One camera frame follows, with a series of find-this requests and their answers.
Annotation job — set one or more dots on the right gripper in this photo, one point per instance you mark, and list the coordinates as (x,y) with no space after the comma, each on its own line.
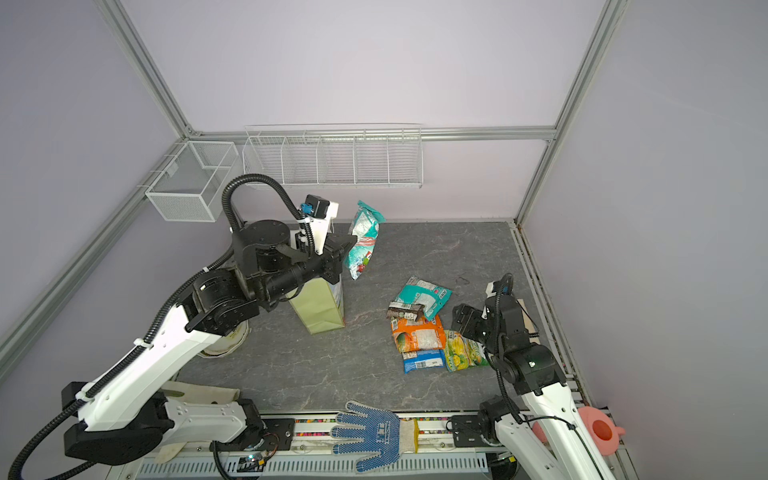
(462,317)

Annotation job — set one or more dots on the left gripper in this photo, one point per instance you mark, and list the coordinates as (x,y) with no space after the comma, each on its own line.
(335,250)

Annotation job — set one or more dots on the teal candy bag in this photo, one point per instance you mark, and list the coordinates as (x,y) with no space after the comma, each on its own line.
(431,296)
(366,228)

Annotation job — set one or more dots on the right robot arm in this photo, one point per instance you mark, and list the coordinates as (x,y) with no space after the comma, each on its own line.
(535,419)

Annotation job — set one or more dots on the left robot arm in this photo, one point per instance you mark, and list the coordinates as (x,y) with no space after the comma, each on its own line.
(124,414)

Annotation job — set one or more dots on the yellow green spring tea bag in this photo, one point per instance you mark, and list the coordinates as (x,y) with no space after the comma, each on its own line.
(461,353)

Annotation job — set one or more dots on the white paper bag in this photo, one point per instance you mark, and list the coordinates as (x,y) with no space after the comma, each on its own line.
(319,305)

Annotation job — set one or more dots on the orange candy bag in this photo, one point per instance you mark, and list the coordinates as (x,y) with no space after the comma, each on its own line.
(417,335)

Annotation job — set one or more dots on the cream cloth glove right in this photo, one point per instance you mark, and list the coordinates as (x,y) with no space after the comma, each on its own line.
(529,324)

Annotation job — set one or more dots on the blue snack packet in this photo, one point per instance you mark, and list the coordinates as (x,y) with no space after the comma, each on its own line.
(423,359)

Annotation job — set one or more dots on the brown chocolate bar wrapper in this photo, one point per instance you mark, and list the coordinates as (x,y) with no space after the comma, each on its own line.
(408,311)

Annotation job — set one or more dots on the blue dotted work glove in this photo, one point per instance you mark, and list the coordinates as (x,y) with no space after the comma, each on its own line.
(379,437)

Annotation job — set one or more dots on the potted green plant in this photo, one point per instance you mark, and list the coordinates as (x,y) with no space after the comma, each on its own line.
(228,344)

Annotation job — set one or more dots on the pink watering can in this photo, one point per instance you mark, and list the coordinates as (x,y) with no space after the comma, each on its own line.
(604,432)

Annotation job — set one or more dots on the white mesh box basket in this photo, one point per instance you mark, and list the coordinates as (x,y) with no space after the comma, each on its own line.
(190,187)

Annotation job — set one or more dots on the white green glove left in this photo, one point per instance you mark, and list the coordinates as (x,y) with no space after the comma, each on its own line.
(194,394)

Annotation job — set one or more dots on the white wire shelf basket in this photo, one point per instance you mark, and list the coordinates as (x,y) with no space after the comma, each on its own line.
(336,154)

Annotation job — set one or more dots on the white slotted cable duct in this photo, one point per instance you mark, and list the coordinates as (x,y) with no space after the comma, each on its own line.
(330,466)

